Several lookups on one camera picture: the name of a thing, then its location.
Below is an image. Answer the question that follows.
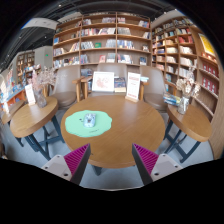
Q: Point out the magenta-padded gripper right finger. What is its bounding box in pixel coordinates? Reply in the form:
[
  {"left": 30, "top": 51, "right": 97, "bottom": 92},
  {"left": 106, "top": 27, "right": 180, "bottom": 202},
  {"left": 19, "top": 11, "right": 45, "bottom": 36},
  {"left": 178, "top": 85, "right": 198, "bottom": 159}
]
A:
[{"left": 131, "top": 143, "right": 184, "bottom": 186}]

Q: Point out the stack of colourful books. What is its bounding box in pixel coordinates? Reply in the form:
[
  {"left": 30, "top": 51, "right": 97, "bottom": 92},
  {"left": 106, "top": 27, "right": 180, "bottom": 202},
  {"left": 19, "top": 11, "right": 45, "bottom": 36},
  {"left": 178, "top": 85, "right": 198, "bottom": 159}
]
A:
[{"left": 162, "top": 91, "right": 182, "bottom": 107}]

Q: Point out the round wooden side table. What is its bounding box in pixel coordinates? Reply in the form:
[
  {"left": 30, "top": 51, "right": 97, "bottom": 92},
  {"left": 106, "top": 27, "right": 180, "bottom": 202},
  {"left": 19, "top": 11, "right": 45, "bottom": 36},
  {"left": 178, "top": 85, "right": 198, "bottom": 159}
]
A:
[
  {"left": 163, "top": 103, "right": 213, "bottom": 164},
  {"left": 9, "top": 96, "right": 66, "bottom": 162},
  {"left": 0, "top": 99, "right": 26, "bottom": 148}
]

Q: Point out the white framed picture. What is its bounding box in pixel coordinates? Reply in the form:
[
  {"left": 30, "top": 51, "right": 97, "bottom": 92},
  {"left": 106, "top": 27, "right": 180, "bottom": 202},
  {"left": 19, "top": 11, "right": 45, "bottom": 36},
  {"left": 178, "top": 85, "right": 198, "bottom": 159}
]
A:
[{"left": 91, "top": 71, "right": 116, "bottom": 93}]

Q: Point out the white sign on wooden base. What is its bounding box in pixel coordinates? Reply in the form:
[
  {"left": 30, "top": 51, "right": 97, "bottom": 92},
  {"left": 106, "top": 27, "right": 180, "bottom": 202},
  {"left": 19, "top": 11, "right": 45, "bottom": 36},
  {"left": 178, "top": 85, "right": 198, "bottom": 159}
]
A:
[{"left": 125, "top": 71, "right": 142, "bottom": 103}]

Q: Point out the small distant wooden bookshelf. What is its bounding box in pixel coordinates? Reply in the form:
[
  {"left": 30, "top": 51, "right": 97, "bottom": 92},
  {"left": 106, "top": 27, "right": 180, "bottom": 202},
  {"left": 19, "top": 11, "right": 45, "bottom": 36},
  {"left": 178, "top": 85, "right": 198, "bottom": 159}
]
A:
[{"left": 15, "top": 50, "right": 36, "bottom": 84}]

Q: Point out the transparent blue computer mouse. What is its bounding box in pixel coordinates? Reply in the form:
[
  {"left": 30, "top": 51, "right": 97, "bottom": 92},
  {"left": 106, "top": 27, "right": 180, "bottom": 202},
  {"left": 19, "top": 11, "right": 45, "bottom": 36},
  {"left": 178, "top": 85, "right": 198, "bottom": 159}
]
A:
[{"left": 82, "top": 112, "right": 97, "bottom": 128}]

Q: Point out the glass vase with pink flowers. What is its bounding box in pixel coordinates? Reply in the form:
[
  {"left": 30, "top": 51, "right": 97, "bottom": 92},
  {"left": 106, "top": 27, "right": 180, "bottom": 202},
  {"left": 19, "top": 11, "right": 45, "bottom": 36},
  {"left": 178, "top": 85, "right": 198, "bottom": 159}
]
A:
[{"left": 31, "top": 65, "right": 58, "bottom": 109}]

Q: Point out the orange display table with books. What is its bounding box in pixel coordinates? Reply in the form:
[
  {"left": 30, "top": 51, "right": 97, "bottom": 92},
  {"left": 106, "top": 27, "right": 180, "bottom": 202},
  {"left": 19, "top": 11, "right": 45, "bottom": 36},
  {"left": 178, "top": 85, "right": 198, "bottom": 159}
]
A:
[{"left": 0, "top": 66, "right": 28, "bottom": 108}]

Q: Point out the dark blue book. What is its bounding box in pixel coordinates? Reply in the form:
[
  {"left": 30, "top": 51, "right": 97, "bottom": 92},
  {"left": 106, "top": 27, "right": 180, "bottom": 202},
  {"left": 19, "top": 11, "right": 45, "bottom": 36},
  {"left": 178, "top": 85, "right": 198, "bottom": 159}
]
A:
[{"left": 113, "top": 77, "right": 127, "bottom": 94}]

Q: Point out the curved wooden bookshelf unit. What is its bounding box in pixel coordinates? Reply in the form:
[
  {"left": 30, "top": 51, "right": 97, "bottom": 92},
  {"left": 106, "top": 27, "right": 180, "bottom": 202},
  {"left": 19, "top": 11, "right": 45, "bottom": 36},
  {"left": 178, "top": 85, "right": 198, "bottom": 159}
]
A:
[{"left": 150, "top": 15, "right": 221, "bottom": 121}]

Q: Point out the glass vase with dried flowers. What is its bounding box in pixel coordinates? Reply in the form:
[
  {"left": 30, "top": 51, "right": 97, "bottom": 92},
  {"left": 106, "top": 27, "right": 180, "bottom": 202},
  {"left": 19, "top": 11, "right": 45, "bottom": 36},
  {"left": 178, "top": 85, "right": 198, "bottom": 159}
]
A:
[{"left": 175, "top": 64, "right": 202, "bottom": 115}]

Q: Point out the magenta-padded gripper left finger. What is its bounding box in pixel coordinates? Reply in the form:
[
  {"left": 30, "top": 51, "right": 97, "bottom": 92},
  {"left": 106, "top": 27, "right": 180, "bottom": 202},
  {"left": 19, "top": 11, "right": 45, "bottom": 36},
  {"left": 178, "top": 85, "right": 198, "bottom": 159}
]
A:
[{"left": 41, "top": 143, "right": 92, "bottom": 186}]

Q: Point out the brown padded wooden armchair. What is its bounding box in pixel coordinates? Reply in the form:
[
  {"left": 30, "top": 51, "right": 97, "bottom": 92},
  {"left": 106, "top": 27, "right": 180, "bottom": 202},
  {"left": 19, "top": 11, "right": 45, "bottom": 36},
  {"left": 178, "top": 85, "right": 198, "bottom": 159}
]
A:
[
  {"left": 49, "top": 64, "right": 84, "bottom": 109},
  {"left": 79, "top": 62, "right": 148, "bottom": 101},
  {"left": 139, "top": 64, "right": 178, "bottom": 113}
]

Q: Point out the white hanging ceiling panel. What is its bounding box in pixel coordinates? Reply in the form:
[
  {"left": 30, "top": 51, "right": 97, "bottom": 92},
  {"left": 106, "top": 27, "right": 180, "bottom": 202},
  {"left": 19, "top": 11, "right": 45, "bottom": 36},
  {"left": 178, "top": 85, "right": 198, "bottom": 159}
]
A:
[{"left": 22, "top": 17, "right": 59, "bottom": 31}]

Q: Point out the green blob-shaped mouse pad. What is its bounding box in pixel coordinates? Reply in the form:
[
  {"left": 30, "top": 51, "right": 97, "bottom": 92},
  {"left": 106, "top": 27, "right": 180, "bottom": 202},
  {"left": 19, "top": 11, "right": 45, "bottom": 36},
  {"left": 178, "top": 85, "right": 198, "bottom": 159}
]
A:
[{"left": 64, "top": 109, "right": 113, "bottom": 139}]

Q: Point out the small white table sign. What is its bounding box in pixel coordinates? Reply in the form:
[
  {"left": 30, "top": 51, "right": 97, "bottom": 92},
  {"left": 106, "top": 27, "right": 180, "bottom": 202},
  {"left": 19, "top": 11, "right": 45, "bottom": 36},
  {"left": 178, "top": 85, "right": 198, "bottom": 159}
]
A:
[{"left": 24, "top": 83, "right": 37, "bottom": 106}]

